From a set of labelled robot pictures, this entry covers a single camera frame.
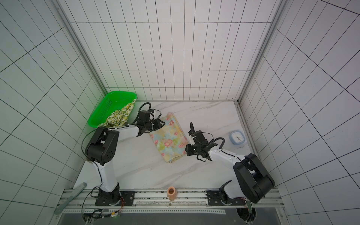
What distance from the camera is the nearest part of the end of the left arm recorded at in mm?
783

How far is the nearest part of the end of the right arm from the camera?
653 mm

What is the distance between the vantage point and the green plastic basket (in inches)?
41.5
